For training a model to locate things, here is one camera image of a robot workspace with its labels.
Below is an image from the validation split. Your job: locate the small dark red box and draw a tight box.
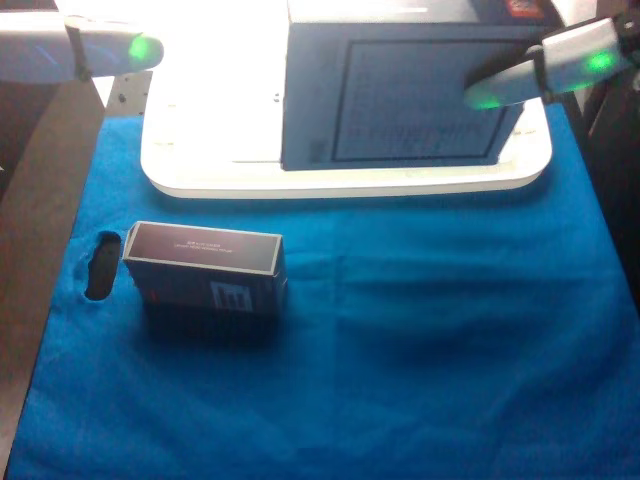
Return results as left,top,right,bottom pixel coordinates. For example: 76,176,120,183
121,220,289,317

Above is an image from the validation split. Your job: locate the large white printed box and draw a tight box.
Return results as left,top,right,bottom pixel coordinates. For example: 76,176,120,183
280,0,557,173

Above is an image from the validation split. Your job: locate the white plastic tray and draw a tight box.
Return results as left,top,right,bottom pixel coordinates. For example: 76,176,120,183
139,74,554,201

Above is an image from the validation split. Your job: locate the blue cloth bag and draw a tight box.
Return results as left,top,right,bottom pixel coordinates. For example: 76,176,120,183
0,102,640,480

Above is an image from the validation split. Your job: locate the grey metal bracket plate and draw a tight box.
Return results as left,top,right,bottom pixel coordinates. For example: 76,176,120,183
106,70,154,118

